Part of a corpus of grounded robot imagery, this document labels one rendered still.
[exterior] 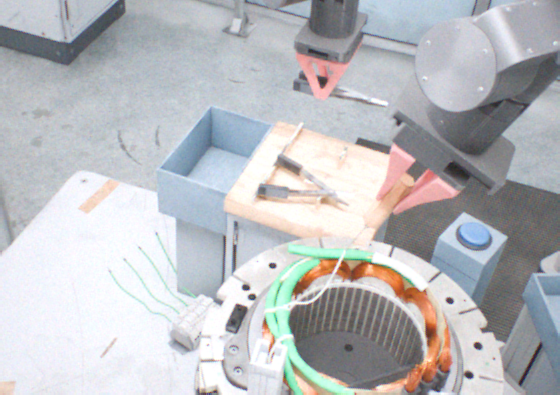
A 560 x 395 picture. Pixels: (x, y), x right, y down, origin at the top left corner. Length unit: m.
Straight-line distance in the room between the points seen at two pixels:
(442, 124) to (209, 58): 2.66
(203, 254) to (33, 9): 2.08
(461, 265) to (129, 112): 2.03
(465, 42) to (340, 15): 0.44
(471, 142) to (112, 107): 2.43
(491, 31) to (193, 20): 3.03
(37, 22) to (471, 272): 2.38
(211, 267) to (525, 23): 0.78
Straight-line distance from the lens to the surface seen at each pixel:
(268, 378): 0.69
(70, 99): 2.97
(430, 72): 0.48
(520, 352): 1.33
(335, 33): 0.90
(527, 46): 0.46
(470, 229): 1.03
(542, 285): 1.00
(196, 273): 1.18
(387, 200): 0.64
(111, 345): 1.19
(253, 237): 1.02
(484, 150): 0.58
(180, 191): 1.03
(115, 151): 2.71
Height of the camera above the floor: 1.75
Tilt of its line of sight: 42 degrees down
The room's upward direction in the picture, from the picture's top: 6 degrees clockwise
